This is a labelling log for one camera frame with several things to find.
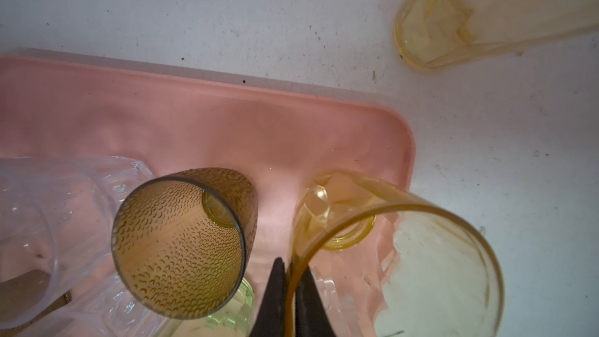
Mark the tall amber yellow cup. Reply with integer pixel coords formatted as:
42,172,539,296
393,0,598,70

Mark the short yellow cup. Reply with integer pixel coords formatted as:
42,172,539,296
285,169,505,336

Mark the short bright green cup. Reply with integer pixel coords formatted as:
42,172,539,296
156,279,255,337

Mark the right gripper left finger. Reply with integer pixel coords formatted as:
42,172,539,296
249,257,287,337

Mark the brown dimpled cup front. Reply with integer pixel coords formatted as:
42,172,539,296
1,270,72,336

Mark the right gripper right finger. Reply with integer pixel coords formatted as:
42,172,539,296
295,268,336,337

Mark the clear faceted cup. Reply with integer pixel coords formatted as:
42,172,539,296
1,156,154,321
19,273,165,337

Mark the pink plastic tray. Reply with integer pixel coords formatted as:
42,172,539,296
1,56,415,298

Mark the brown dimpled cup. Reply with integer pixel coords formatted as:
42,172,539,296
1,270,72,336
111,167,258,320

